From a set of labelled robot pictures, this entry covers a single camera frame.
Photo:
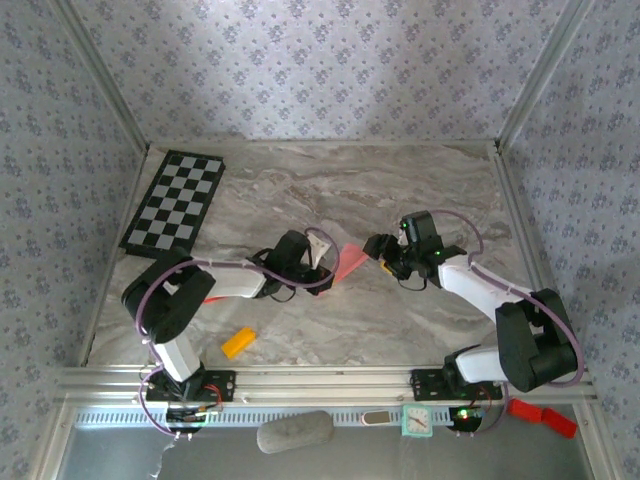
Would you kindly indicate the red toy block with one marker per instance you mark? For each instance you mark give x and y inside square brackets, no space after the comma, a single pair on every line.
[215,300]

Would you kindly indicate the black and grey chessboard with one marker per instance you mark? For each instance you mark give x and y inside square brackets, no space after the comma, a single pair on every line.
[175,200]

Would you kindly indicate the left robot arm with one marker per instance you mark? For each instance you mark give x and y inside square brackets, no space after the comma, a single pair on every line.
[165,305]

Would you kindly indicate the small white pink device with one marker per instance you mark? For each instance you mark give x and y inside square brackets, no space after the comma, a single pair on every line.
[376,418]

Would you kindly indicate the aluminium side rail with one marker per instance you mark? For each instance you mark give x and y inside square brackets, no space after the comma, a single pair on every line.
[525,240]

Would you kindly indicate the aluminium frame rail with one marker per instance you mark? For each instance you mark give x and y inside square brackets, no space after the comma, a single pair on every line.
[320,385]

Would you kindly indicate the aluminium frame post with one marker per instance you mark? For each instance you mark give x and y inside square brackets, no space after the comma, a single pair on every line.
[100,80]
[540,75]

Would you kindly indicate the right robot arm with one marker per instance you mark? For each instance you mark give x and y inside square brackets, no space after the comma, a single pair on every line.
[530,345]

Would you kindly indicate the yellow toy block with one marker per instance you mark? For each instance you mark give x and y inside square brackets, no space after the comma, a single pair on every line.
[239,343]

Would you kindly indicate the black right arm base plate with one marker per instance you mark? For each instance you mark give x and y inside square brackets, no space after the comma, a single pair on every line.
[425,385]

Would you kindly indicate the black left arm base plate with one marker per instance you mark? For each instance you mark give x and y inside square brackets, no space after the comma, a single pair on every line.
[220,386]

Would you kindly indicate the grey stone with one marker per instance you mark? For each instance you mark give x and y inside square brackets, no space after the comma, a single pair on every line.
[295,431]

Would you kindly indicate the teal square clock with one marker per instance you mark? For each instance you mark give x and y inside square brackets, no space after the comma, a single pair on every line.
[417,421]

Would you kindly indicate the red plastic object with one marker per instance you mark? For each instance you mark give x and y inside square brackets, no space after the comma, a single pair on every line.
[542,417]

